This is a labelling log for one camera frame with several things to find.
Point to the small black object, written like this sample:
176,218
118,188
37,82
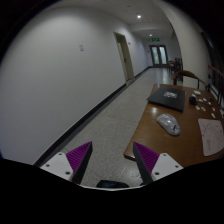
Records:
192,100

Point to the green exit sign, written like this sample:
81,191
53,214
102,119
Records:
155,39

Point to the black laptop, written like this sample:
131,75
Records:
171,98

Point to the wooden stair railing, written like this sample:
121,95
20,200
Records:
216,78

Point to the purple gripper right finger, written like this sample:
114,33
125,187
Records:
153,166

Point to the double glass door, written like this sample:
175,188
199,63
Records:
159,55

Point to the side door frame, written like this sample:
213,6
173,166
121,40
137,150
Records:
125,56

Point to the white wall notice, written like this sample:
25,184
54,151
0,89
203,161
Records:
81,47

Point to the white patterned mouse pad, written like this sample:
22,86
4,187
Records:
212,134

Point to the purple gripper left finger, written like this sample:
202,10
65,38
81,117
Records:
70,166

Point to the grey computer mouse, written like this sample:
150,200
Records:
169,124

